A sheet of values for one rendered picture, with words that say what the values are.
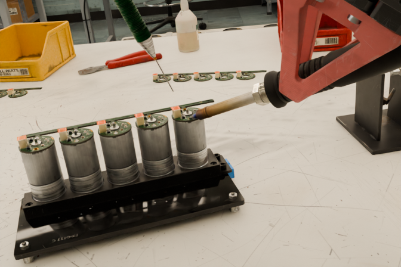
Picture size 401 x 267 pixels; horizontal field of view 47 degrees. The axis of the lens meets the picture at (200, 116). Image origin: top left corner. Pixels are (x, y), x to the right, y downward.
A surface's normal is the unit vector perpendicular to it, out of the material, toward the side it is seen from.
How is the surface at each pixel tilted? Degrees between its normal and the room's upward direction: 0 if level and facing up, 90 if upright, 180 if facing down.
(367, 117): 90
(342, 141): 0
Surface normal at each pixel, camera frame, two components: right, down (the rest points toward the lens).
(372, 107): -0.98, 0.15
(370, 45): -0.59, 0.63
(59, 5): 0.00, 0.41
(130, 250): -0.09, -0.91
